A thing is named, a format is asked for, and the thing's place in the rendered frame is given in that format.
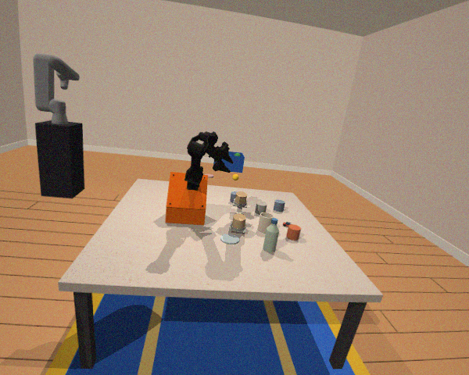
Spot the orange cylinder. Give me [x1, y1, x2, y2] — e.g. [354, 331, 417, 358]
[287, 224, 301, 241]

